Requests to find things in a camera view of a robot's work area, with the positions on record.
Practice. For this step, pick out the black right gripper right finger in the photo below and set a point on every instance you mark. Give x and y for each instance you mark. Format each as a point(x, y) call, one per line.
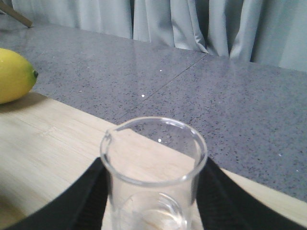
point(224, 205)

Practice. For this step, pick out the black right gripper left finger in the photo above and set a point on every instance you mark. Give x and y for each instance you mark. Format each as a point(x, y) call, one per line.
point(80, 207)

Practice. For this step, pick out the small glass beaker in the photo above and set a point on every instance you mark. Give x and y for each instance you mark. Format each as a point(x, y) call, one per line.
point(153, 166)

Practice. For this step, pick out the wooden cutting board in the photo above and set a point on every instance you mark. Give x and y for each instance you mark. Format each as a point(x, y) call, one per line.
point(45, 146)

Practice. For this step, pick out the yellow lemon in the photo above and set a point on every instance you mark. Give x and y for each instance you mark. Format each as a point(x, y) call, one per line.
point(17, 76)

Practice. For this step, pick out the grey curtain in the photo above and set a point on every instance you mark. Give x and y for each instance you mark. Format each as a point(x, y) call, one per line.
point(272, 32)

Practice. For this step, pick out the wooden stick in background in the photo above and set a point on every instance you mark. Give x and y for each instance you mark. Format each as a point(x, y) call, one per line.
point(16, 15)

